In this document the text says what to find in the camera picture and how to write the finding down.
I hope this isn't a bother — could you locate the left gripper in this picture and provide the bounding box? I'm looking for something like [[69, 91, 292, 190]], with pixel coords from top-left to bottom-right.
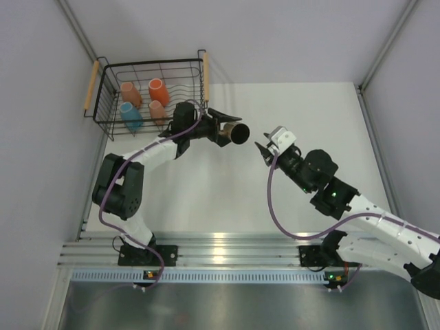
[[186, 108, 240, 146]]

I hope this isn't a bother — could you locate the dark brown mug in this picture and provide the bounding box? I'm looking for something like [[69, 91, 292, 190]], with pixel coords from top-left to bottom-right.
[[220, 122, 250, 145]]

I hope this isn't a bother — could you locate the pink printed mug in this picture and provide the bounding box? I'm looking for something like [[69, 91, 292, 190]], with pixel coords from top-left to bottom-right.
[[148, 100, 168, 126]]

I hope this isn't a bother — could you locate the orange mug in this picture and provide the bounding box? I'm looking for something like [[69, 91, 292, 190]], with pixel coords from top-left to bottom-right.
[[148, 78, 171, 107]]

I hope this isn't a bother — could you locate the blue mug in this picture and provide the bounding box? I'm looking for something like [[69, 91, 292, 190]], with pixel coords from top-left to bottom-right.
[[119, 102, 143, 132]]

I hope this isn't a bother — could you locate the salmon dotted mug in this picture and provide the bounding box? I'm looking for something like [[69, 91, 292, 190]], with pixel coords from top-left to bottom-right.
[[120, 82, 142, 108]]

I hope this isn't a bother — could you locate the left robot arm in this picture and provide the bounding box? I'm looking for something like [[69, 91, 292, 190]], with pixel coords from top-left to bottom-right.
[[92, 100, 250, 265]]

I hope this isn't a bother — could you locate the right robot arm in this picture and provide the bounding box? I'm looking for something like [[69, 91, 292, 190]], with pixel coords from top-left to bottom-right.
[[256, 126, 439, 299]]

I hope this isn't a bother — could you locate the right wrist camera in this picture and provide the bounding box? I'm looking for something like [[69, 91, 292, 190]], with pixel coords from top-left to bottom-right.
[[268, 126, 296, 155]]

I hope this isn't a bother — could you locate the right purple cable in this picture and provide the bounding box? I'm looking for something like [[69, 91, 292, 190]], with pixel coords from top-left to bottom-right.
[[267, 146, 440, 292]]

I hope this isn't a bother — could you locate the right wooden rack handle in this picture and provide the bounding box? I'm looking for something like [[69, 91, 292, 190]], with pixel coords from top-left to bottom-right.
[[203, 52, 210, 103]]

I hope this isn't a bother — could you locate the wooden rack handle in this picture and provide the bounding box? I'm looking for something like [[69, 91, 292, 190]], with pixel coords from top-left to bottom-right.
[[203, 52, 210, 103], [83, 59, 100, 117]]

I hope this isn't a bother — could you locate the black wire dish rack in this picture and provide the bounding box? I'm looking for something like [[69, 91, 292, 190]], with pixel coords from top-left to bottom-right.
[[85, 49, 208, 140]]

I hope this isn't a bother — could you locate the right aluminium frame post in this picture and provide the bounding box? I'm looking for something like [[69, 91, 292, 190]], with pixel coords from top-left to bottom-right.
[[357, 0, 421, 95]]

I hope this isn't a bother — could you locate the aluminium frame post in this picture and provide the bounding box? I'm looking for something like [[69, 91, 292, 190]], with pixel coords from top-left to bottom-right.
[[55, 0, 101, 63], [357, 0, 421, 95]]

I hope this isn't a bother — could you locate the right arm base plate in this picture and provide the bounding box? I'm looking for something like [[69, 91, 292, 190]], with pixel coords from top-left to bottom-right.
[[298, 245, 359, 268]]

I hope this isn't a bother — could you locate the left wooden rack handle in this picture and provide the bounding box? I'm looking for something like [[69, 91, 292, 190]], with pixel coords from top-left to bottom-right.
[[83, 59, 100, 117]]

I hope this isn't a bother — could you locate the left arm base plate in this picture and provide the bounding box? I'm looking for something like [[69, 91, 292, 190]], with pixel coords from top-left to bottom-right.
[[118, 245, 178, 267]]

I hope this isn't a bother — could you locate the aluminium mounting rail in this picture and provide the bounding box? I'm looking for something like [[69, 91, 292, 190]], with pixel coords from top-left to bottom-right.
[[58, 232, 429, 269]]

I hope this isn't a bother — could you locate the left aluminium frame post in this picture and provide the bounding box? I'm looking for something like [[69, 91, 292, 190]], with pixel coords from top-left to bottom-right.
[[55, 0, 101, 63]]

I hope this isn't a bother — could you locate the perforated cable duct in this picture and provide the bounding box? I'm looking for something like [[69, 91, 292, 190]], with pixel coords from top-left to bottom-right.
[[71, 269, 329, 284]]

